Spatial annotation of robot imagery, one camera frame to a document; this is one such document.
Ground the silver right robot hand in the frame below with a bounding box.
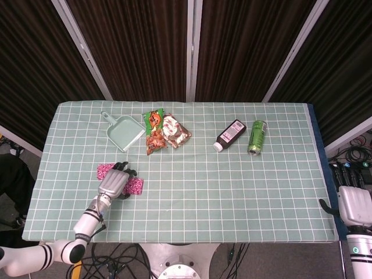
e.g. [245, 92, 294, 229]
[319, 162, 372, 228]

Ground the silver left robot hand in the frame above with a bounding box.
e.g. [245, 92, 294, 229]
[98, 161, 138, 201]

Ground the pink glittery pouch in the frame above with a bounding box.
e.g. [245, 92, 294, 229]
[96, 163, 145, 196]

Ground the mint green plastic dustpan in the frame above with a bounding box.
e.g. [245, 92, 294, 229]
[101, 110, 146, 153]

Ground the green orange snack bag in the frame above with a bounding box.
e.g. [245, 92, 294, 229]
[141, 109, 169, 156]

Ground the white brown snack packet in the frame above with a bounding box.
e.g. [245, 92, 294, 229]
[162, 114, 192, 149]

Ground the green white grid tablecloth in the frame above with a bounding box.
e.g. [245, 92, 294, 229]
[22, 100, 339, 244]

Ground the black bulky object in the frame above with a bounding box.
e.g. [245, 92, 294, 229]
[0, 154, 36, 241]

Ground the green drink can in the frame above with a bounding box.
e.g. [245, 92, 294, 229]
[246, 120, 269, 156]

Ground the brown bottle white cap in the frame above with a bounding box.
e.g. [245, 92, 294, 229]
[213, 118, 248, 153]

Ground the black floor cable bundle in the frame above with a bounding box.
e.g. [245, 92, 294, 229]
[66, 243, 159, 279]
[327, 134, 372, 169]

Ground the white partition frame post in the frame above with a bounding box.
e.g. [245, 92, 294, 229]
[51, 0, 113, 101]
[324, 115, 372, 155]
[185, 0, 203, 103]
[0, 124, 44, 159]
[260, 0, 326, 103]

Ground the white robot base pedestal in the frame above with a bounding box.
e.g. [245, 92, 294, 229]
[138, 242, 222, 279]

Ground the black cable with inline box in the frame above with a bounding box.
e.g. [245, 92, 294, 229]
[223, 243, 251, 266]

